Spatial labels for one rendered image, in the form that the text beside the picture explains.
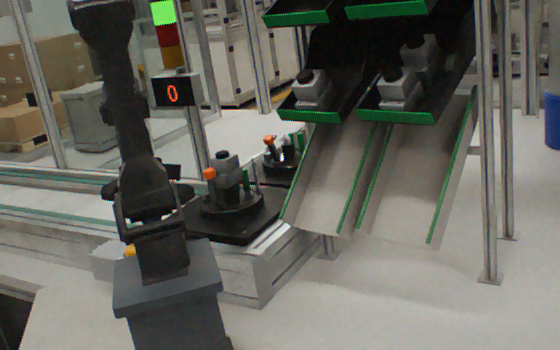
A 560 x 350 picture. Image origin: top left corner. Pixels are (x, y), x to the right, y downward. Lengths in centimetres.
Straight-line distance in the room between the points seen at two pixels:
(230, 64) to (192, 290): 558
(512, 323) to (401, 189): 27
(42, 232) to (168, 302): 71
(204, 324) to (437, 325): 39
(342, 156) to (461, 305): 33
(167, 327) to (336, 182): 41
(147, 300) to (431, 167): 51
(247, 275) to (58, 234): 53
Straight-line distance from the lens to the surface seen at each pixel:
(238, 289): 106
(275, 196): 124
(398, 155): 101
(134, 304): 77
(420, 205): 95
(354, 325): 98
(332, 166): 104
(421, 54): 91
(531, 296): 105
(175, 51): 133
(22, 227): 149
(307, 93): 93
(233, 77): 630
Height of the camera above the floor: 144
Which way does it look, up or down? 19 degrees down
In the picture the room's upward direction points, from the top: 9 degrees counter-clockwise
